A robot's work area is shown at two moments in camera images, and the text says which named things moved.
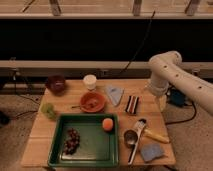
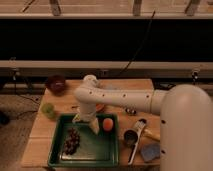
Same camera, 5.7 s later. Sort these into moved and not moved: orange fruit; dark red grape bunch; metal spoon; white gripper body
Moved: white gripper body
Not moved: metal spoon; dark red grape bunch; orange fruit
